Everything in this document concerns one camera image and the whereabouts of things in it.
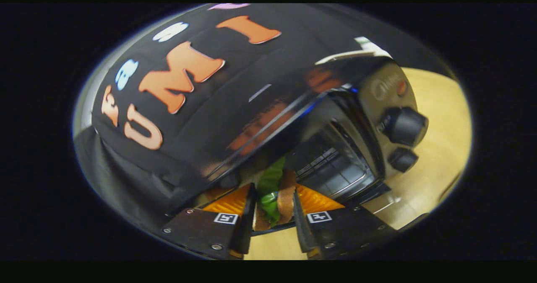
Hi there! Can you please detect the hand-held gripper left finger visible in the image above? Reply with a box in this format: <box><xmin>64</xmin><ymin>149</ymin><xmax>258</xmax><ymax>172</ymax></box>
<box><xmin>162</xmin><ymin>183</ymin><xmax>257</xmax><ymax>260</ymax></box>

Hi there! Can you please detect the black toaster oven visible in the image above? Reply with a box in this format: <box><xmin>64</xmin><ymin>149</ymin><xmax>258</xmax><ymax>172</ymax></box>
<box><xmin>166</xmin><ymin>56</ymin><xmax>462</xmax><ymax>233</ymax></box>

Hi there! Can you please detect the white bread lettuce sandwich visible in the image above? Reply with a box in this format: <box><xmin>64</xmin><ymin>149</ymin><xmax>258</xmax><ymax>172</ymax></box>
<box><xmin>253</xmin><ymin>157</ymin><xmax>297</xmax><ymax>232</ymax></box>

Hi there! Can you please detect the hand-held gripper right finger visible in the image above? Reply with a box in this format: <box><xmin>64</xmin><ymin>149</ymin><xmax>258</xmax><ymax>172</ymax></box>
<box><xmin>292</xmin><ymin>184</ymin><xmax>397</xmax><ymax>259</ymax></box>

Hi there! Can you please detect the white pop-up toaster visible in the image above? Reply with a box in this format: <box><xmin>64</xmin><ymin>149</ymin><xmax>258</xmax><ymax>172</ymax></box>
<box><xmin>315</xmin><ymin>37</ymin><xmax>393</xmax><ymax>65</ymax></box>

